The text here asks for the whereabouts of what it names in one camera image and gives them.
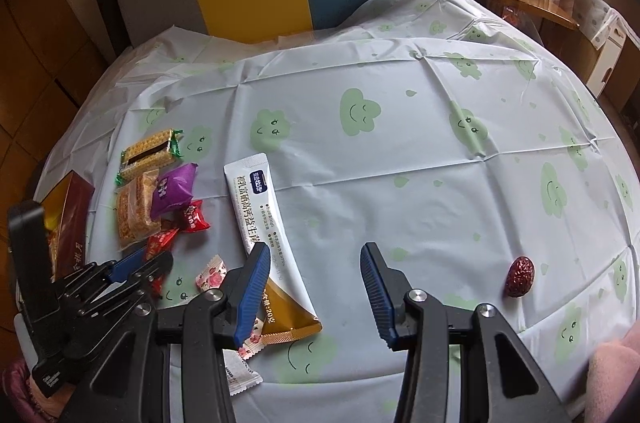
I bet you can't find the red date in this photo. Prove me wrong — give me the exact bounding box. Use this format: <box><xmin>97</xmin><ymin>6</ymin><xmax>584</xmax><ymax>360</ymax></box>
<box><xmin>503</xmin><ymin>255</ymin><xmax>537</xmax><ymax>299</ymax></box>

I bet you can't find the white and gold sachet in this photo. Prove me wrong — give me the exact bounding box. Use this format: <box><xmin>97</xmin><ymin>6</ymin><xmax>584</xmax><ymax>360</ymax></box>
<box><xmin>223</xmin><ymin>152</ymin><xmax>324</xmax><ymax>347</ymax></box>

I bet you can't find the red candy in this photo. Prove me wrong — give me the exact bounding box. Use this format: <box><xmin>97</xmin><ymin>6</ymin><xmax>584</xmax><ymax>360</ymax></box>
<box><xmin>174</xmin><ymin>200</ymin><xmax>212</xmax><ymax>235</ymax></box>
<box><xmin>144</xmin><ymin>227</ymin><xmax>180</xmax><ymax>263</ymax></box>

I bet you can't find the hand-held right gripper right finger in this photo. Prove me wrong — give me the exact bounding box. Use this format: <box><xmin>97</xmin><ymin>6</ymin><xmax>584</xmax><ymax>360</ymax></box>
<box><xmin>360</xmin><ymin>242</ymin><xmax>573</xmax><ymax>423</ymax></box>

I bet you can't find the white cabinet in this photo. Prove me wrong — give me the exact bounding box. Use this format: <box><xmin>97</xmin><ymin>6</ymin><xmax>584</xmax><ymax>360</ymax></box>
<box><xmin>570</xmin><ymin>0</ymin><xmax>640</xmax><ymax>106</ymax></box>

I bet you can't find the purple snack packet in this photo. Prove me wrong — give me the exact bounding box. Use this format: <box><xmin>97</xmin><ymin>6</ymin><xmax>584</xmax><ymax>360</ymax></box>
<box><xmin>150</xmin><ymin>162</ymin><xmax>199</xmax><ymax>217</ymax></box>

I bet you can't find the small white packet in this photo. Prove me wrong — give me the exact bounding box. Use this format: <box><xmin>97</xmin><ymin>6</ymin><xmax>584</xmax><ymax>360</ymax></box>
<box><xmin>222</xmin><ymin>347</ymin><xmax>264</xmax><ymax>397</ymax></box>

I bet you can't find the cloud-print plastic sheet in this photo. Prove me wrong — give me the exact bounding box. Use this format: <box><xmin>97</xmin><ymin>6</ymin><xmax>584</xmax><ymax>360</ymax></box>
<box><xmin>32</xmin><ymin>0</ymin><xmax>640</xmax><ymax>423</ymax></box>

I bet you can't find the pink floral nougat packet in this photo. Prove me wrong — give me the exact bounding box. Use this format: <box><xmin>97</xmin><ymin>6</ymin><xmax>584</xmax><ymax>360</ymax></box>
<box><xmin>194</xmin><ymin>254</ymin><xmax>229</xmax><ymax>295</ymax></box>
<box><xmin>239</xmin><ymin>315</ymin><xmax>267</xmax><ymax>360</ymax></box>

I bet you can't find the brown gift box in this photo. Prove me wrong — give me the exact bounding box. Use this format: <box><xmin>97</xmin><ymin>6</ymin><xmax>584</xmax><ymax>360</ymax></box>
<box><xmin>34</xmin><ymin>170</ymin><xmax>96</xmax><ymax>280</ymax></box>

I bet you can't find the person's left forearm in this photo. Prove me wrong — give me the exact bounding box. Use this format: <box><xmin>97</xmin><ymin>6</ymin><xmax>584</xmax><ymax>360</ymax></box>
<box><xmin>0</xmin><ymin>350</ymin><xmax>68</xmax><ymax>423</ymax></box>

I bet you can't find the green-edged cracker packet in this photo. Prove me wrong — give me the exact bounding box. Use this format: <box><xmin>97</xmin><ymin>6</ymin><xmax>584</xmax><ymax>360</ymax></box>
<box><xmin>117</xmin><ymin>128</ymin><xmax>185</xmax><ymax>185</ymax></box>

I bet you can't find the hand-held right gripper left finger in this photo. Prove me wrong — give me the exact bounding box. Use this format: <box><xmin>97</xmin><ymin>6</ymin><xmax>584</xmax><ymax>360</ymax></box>
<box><xmin>62</xmin><ymin>242</ymin><xmax>273</xmax><ymax>423</ymax></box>

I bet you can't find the pink blanket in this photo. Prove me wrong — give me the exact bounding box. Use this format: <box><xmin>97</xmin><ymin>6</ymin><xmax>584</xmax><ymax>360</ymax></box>
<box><xmin>586</xmin><ymin>332</ymin><xmax>640</xmax><ymax>423</ymax></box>

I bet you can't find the orange biscuit packet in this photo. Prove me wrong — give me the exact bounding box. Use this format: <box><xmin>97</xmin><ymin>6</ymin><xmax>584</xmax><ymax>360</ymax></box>
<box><xmin>115</xmin><ymin>170</ymin><xmax>162</xmax><ymax>250</ymax></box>

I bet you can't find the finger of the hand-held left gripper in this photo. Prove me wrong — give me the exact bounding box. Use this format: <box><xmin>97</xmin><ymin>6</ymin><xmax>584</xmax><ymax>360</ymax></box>
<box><xmin>52</xmin><ymin>247</ymin><xmax>147</xmax><ymax>299</ymax></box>
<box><xmin>70</xmin><ymin>252</ymin><xmax>174</xmax><ymax>321</ymax></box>

